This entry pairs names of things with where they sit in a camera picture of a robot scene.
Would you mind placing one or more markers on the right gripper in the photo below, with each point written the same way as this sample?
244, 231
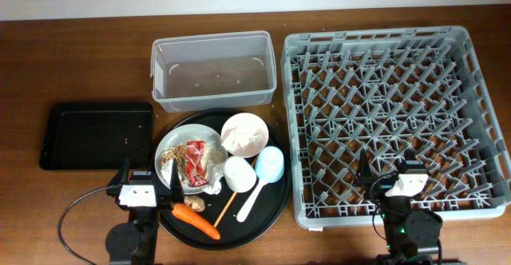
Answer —
365, 176

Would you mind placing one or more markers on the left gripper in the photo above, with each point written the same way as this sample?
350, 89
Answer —
120, 177

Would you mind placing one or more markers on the peanut shells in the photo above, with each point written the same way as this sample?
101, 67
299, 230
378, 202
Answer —
174, 153

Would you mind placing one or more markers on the orange carrot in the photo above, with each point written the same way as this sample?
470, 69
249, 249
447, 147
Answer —
186, 214

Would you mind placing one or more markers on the red snack wrapper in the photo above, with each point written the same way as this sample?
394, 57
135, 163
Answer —
193, 168

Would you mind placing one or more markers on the grey plate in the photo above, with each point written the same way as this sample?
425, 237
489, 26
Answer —
178, 136

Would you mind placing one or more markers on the brown ginger piece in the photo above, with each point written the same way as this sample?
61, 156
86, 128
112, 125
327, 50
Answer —
195, 203

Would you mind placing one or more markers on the rice pile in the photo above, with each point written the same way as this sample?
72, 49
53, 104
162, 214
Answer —
214, 154

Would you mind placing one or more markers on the wooden chopstick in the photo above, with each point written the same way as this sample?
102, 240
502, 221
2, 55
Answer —
225, 209

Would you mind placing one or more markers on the white cup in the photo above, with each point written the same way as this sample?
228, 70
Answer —
238, 174

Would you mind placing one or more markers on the white plastic fork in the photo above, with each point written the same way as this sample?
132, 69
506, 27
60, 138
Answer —
247, 206

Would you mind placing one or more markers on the pink bowl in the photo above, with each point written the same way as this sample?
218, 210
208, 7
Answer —
251, 121

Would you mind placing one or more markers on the light blue cup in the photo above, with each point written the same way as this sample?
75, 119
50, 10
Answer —
270, 164

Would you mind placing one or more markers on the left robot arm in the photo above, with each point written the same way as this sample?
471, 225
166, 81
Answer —
134, 242

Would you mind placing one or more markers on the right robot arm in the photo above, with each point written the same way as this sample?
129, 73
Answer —
412, 235

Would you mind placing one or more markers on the grey dishwasher rack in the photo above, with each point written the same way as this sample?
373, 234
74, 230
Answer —
383, 92

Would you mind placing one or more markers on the black rectangular tray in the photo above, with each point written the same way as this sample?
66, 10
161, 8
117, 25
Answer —
97, 136

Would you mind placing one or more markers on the round black tray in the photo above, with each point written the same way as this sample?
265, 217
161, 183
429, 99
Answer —
267, 208

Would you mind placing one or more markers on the clear plastic bin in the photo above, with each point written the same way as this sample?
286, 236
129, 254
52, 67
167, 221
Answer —
209, 71

